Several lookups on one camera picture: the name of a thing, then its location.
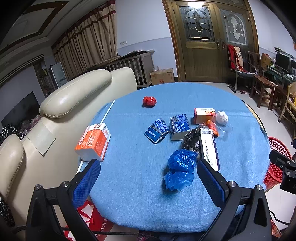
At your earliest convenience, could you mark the black plastic bag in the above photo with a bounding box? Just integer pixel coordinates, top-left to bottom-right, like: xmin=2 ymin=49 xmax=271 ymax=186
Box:
xmin=182 ymin=126 xmax=201 ymax=160

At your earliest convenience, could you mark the orange snack wrapper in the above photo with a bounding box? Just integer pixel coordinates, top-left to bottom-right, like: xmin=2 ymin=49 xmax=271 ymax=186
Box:
xmin=206 ymin=120 xmax=219 ymax=138

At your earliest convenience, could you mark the blue silver carton box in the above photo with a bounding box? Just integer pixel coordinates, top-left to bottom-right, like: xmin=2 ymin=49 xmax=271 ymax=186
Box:
xmin=170 ymin=114 xmax=191 ymax=141

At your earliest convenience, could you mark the red orange gift box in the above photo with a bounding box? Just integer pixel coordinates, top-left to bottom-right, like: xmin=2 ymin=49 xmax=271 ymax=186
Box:
xmin=193 ymin=108 xmax=216 ymax=125

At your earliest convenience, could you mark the red mesh trash basket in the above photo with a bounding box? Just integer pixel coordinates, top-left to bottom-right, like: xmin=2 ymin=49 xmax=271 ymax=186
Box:
xmin=263 ymin=137 xmax=292 ymax=191

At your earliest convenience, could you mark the white purple long box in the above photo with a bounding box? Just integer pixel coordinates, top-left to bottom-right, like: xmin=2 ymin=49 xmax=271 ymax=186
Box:
xmin=200 ymin=128 xmax=220 ymax=171

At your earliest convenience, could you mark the blue plastic bag lower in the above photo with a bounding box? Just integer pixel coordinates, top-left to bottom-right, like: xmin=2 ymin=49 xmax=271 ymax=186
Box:
xmin=164 ymin=171 xmax=194 ymax=191

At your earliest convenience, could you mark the blue plastic bag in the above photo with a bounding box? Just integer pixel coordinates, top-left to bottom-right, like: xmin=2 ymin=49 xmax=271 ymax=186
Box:
xmin=164 ymin=171 xmax=194 ymax=191
xmin=168 ymin=149 xmax=197 ymax=173

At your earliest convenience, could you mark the red gift bag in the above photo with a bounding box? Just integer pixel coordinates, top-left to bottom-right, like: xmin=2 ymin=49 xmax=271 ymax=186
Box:
xmin=77 ymin=200 xmax=114 ymax=232

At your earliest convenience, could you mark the blue plastic bag upper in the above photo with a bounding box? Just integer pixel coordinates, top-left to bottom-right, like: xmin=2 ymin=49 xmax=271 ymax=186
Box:
xmin=168 ymin=149 xmax=197 ymax=173

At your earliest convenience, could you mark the cream leather sofa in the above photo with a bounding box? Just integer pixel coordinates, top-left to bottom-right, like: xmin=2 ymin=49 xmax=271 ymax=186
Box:
xmin=1 ymin=67 xmax=137 ymax=227

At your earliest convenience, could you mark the orange white carton box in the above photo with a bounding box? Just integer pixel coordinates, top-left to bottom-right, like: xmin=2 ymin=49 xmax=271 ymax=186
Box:
xmin=74 ymin=122 xmax=112 ymax=162

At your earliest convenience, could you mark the bamboo chair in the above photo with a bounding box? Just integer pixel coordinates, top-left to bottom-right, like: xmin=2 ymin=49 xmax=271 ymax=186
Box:
xmin=278 ymin=82 xmax=295 ymax=137

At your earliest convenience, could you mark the blue table cloth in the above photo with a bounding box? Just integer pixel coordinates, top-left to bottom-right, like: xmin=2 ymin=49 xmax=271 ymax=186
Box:
xmin=90 ymin=82 xmax=270 ymax=232

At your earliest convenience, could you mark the white crumpled paper ball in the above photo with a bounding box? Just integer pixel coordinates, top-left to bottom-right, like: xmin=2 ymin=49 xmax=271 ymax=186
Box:
xmin=216 ymin=111 xmax=229 ymax=126

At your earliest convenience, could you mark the small blue flattened box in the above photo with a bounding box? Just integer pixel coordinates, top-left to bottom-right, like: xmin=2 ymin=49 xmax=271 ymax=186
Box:
xmin=144 ymin=118 xmax=169 ymax=144

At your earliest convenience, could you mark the dark wooden stool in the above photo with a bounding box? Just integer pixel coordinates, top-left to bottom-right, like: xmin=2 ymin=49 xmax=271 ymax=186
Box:
xmin=249 ymin=74 xmax=277 ymax=110

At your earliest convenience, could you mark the white thin stick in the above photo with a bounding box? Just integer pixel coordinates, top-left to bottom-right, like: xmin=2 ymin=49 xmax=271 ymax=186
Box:
xmin=76 ymin=99 xmax=116 ymax=173

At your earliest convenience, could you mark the black monitor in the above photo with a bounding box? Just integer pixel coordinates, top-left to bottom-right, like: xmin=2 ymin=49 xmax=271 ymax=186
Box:
xmin=275 ymin=52 xmax=290 ymax=73

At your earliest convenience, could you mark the red crumpled plastic ball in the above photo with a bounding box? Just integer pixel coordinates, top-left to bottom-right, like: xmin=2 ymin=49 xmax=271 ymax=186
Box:
xmin=142 ymin=96 xmax=157 ymax=107

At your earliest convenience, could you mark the chair with red cloth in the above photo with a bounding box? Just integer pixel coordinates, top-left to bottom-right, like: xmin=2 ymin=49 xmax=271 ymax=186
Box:
xmin=227 ymin=45 xmax=258 ymax=93

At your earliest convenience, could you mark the brown cardboard box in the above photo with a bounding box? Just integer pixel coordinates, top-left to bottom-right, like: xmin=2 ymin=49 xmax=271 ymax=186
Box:
xmin=151 ymin=68 xmax=175 ymax=85

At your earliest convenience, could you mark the wooden baby crib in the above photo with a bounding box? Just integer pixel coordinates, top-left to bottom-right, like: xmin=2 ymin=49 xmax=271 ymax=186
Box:
xmin=87 ymin=50 xmax=154 ymax=89

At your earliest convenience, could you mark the beige striped curtain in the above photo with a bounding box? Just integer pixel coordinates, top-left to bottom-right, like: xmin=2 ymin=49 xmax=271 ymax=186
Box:
xmin=52 ymin=1 xmax=117 ymax=80

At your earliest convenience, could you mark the wooden double door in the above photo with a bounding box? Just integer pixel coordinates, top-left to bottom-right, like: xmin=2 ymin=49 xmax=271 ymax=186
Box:
xmin=163 ymin=1 xmax=259 ymax=83

